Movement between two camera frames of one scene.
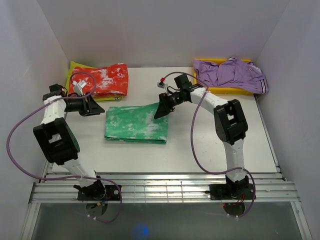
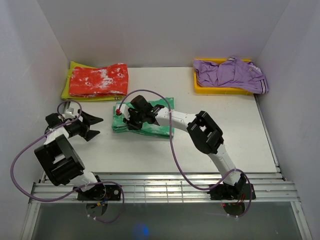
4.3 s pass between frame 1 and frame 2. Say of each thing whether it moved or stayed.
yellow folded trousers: stayed
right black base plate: stayed
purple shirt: stayed
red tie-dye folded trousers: stayed
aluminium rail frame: stayed
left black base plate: stayed
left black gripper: moved
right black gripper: moved
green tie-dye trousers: moved
